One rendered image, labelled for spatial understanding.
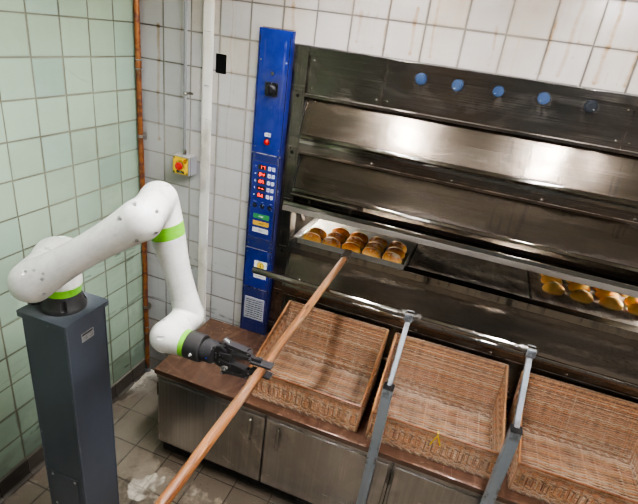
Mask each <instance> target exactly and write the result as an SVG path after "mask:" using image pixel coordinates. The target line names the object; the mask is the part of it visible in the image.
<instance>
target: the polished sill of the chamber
mask: <svg viewBox="0 0 638 504"><path fill-rule="evenodd" d="M297 239H298V237H295V236H293V237H292V238H291V239H289V244H288V247H292V248H295V249H299V250H303V251H306V252H310V253H314V254H317V255H321V256H325V257H329V258H332V259H336V260H340V259H341V255H342V254H339V253H336V252H332V251H328V250H324V249H320V248H316V247H313V246H309V245H305V244H301V243H297ZM347 263H351V264H355V265H358V266H362V267H366V268H369V269H373V270H377V271H380V272H384V273H388V274H392V275H395V276H399V277H403V278H406V279H410V280H414V281H417V282H421V283H425V284H429V285H432V286H436V287H440V288H443V289H447V290H451V291H455V292H458V293H462V294H466V295H469V296H473V297H477V298H480V299H484V300H488V301H492V302H495V303H499V304H503V305H506V306H510V307H514V308H517V309H521V310H525V311H529V312H532V313H536V314H540V315H543V316H547V317H551V318H555V319H558V320H562V321H566V322H569V323H573V324H577V325H580V326H584V327H588V328H592V329H595V330H599V331H603V332H606V333H610V334H614V335H617V336H621V337H625V338H629V339H632V340H636V341H638V327H637V326H633V325H629V324H625V323H622V322H618V321H614V320H610V319H606V318H603V317H599V316H595V315H591V314H587V313H584V312H580V311H576V310H572V309H568V308H565V307H561V306H557V305H553V304H549V303H546V302H542V301H538V300H534V299H530V298H527V297H523V296H519V295H515V294H511V293H508V292H504V291H500V290H496V289H492V288H489V287H485V286H481V285H477V284H473V283H470V282H466V281H462V280H458V279H454V278H451V277H447V276H443V275H439V274H435V273H432V272H428V271H424V270H420V269H416V268H413V267H409V266H404V268H403V270H401V269H397V268H393V267H389V266H386V265H382V264H378V263H374V262H370V261H366V260H362V259H359V258H355V257H351V258H350V259H349V260H348V262H347Z"/></svg>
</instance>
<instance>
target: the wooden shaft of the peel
mask: <svg viewBox="0 0 638 504"><path fill-rule="evenodd" d="M346 261H347V259H346V257H341V259H340V260H339V261H338V263H337V264H336V265H335V267H334V268H333V269H332V270H331V272H330V273H329V274H328V276H327V277H326V278H325V280H324V281H323V282H322V284H321V285H320V286H319V288H318V289H317V290H316V291H315V293H314V294H313V295H312V297H311V298H310V299H309V301H308V302H307V303H306V305H305V306H304V307H303V309H302V310H301V311H300V312H299V314H298V315H297V316H296V318H295V319H294V320H293V322H292V323H291V324H290V326H289V327H288V328H287V330H286V331H285V332H284V333H283V335H282V336H281V337H280V339H279V340H278V341H277V343H276V344H275V345H274V347H273V348H272V349H271V351H270V352H269V353H268V354H267V356H266V357H265V358H264V360H266V361H269V362H272V363H273V362H274V361H275V359H276V358H277V356H278V355H279V354H280V352H281V351H282V349H283V348H284V347H285V345H286V344H287V343H288V341H289V340H290V338H291V337H292V336H293V334H294V333H295V332H296V330H297V329H298V327H299V326H300V325H301V323H302V322H303V321H304V319H305V318H306V316H307V315H308V314H309V312H310V311H311V309H312V308H313V307H314V305H315V304H316V303H317V301H318V300H319V298H320V297H321V296H322V294H323V293H324V292H325V290H326V289H327V287H328V286H329V285H330V283H331V282H332V280H333V279H334V278H335V276H336V275H337V274H338V272H339V271H340V269H341V268H342V267H343V265H344V264H345V263H346ZM266 372H267V369H264V368H261V367H258V368H257V369H256V370H255V371H254V373H253V374H252V375H251V377H250V378H249V379H248V381H247V382H246V383H245V385H244V386H243V387H242V389H241V390H240V391H239V392H238V394H237V395H236V396H235V398H234V399H233V400H232V402H231V403H230V404H229V406H228V407H227V408H226V410H225V411H224V412H223V413H222V415H221V416H220V417H219V419H218V420H217V421H216V423H215V424H214V425H213V427H212V428H211V429H210V431H209V432H208V433H207V434H206V436H205V437H204V438H203V440H202V441H201V442H200V444H199V445H198V446H197V448H196V449H195V450H194V452H193V453H192V454H191V455H190V457H189V458H188V459H187V461H186V462H185V463H184V465H183V466H182V467H181V469H180V470H179V471H178V473H177V474H176V475H175V476H174V478H173V479H172V480H171V482H170V483H169V484H168V486H167V487H166V488H165V490H164V491H163V492H162V493H161V495H160V496H159V497H158V499H157V500H156V501H155V503H154V504H171V503H172V501H173V500H174V498H175V497H176V496H177V494H178V493H179V492H180V490H181V489H182V487H183V486H184V485H185V483H186V482H187V481H188V479H189V478H190V476H191V475H192V474H193V472H194V471H195V470H196V468H197V467H198V465H199V464H200V463H201V461H202V460H203V458H204V457H205V456H206V454H207V453H208V452H209V450H210V449H211V447H212V446H213V445H214V443H215V442H216V441H217V439H218V438H219V436H220V435H221V434H222V432H223V431H224V429H225V428H226V427H227V425H228V424H229V423H230V421H231V420H232V418H233V417H234V416H235V414H236V413H237V412H238V410H239V409H240V407H241V406H242V405H243V403H244V402H245V401H246V399H247V398H248V396H249V395H250V394H251V392H252V391H253V389H254V388H255V387H256V385H257V384H258V383H259V381H260V380H261V378H262V377H263V376H264V374H265V373H266Z"/></svg>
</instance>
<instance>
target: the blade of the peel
mask: <svg viewBox="0 0 638 504"><path fill-rule="evenodd" d="M314 227H320V228H322V229H324V230H325V232H326V234H327V236H328V234H329V233H331V232H332V230H333V229H334V228H336V227H343V228H345V229H347V230H348V231H349V234H350V235H351V233H353V232H355V231H361V230H357V229H353V228H349V227H345V226H341V225H337V224H333V223H329V222H325V221H321V220H320V221H319V222H318V223H316V224H315V225H314V226H312V227H311V228H314ZM311 228H310V229H311ZM310 229H308V230H307V231H306V232H304V233H303V234H302V235H300V236H299V237H298V239H297V243H301V244H305V245H309V246H313V247H316V248H320V249H324V250H328V251H332V252H336V253H339V254H343V253H344V251H345V249H342V245H343V244H341V248H337V247H333V246H330V245H326V244H322V241H323V240H321V243H318V242H314V241H310V240H306V239H303V235H304V234H305V233H307V232H309V231H310ZM361 232H363V233H365V234H366V235H367V236H368V242H367V243H369V240H370V239H371V238H372V237H375V236H380V237H382V238H384V239H385V240H386V241H387V247H386V248H384V253H383V254H385V251H386V250H387V249H388V245H389V243H391V242H392V241H400V242H402V243H403V244H404V245H405V246H406V248H407V252H406V253H405V257H404V259H402V263H401V264H399V263H396V262H392V261H388V260H384V259H382V256H383V254H381V258H376V257H372V256H368V255H365V254H362V251H363V249H364V248H365V246H364V248H363V249H361V253H357V252H353V251H352V256H351V257H355V258H359V259H362V260H366V261H370V262H374V263H378V264H382V265H386V266H389V267H393V268H397V269H401V270H403V268H404V266H405V264H406V262H407V259H408V257H409V255H410V252H411V250H412V248H413V246H414V243H410V242H406V241H402V240H398V239H394V238H390V237H386V236H382V235H378V234H374V233H370V232H366V231H361ZM367 243H365V245H366V244H367Z"/></svg>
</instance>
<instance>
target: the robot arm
mask: <svg viewBox="0 0 638 504"><path fill-rule="evenodd" d="M149 240H151V242H152V245H153V247H154V250H155V252H156V255H157V257H158V259H159V262H160V265H161V267H162V270H163V273H164V276H165V280H166V283H167V287H168V291H169V295H170V300H171V305H172V312H171V313H170V314H169V315H167V316H166V317H165V318H163V319H162V320H161V321H159V322H158V323H156V324H155V325H154V326H153V328H152V329H151V331H150V335H149V339H150V343H151V345H152V347H153V348H154V349H155V350H156V351H158V352H160V353H168V354H174V355H178V356H181V357H184V358H187V359H189V360H192V361H195V362H198V363H199V362H201V361H204V362H206V363H209V364H216V365H218V366H220V368H221V371H220V373H221V374H229V375H233V376H236V377H240V378H244V379H247V378H248V377H249V376H250V375H252V374H253V373H254V371H255V370H256V369H257V368H258V367H261V368H264V369H267V370H271V369H272V368H273V366H274V363H272V362H269V361H266V360H263V358H261V357H257V356H254V354H253V350H252V349H251V348H248V347H246V346H244V345H241V344H239V343H236V342H234V341H232V340H231V339H229V338H228V337H226V338H225V339H224V340H223V341H222V342H221V343H220V342H219V341H217V340H213V339H211V338H210V336H209V335H207V334H204V333H201V332H198V331H195V330H196V329H197V328H198V327H199V326H200V325H201V324H202V322H203V321H204V318H205V311H204V308H203V306H202V303H201V301H200V298H199V296H198V293H197V290H196V286H195V283H194V279H193V275H192V271H191V266H190V262H189V256H188V249H187V241H186V234H185V227H184V222H183V216H182V211H181V206H180V202H179V198H178V194H177V192H176V190H175V189H174V188H173V187H172V186H171V185H170V184H168V183H166V182H163V181H152V182H149V183H147V184H146V185H144V186H143V188H142V189H141V190H140V192H139V193H138V195H137V196H136V197H135V198H133V199H131V200H129V201H127V202H126V203H124V204H123V205H122V206H121V207H119V208H118V209H117V210H116V211H114V212H113V213H112V214H110V215H109V216H108V217H106V218H105V219H103V220H102V221H100V222H99V223H98V224H96V225H95V226H93V227H91V228H90V229H88V230H87V231H85V232H84V233H82V234H80V235H78V236H77V237H75V238H71V237H67V236H53V237H48V238H45V239H43V240H41V241H39V242H38V243H37V244H36V245H35V247H34V248H33V250H32V251H31V253H30V254H29V255H28V256H27V257H25V258H24V259H23V260H22V261H20V262H19V263H18V264H17V265H16V266H14V267H13V268H12V269H11V271H10V272H9V274H8V277H7V287H8V290H9V292H10V293H11V295H12V296H13V297H14V298H16V299H17V300H19V301H22V302H25V303H28V304H29V305H39V308H40V311H41V312H42V313H43V314H45V315H48V316H54V317H62V316H69V315H73V314H76V313H78V312H80V311H82V310H83V309H84V308H85V307H86V306H87V304H88V300H87V297H86V295H85V294H84V293H83V291H82V283H83V278H82V273H83V272H85V271H86V270H88V269H90V268H91V267H93V266H95V265H96V264H98V263H100V262H102V261H104V260H106V259H108V258H110V257H112V256H114V255H116V254H118V253H120V252H122V251H124V250H127V249H129V248H131V247H134V246H136V245H139V244H141V243H144V242H146V241H149ZM247 351H248V352H247ZM234 358H236V359H241V360H246V361H248V363H249V362H250V361H251V362H250V364H251V365H255V366H258V367H255V366H253V367H252V368H251V367H249V366H247V365H245V364H242V363H240V362H238V361H236V360H235V359H234ZM224 365H225V366H224Z"/></svg>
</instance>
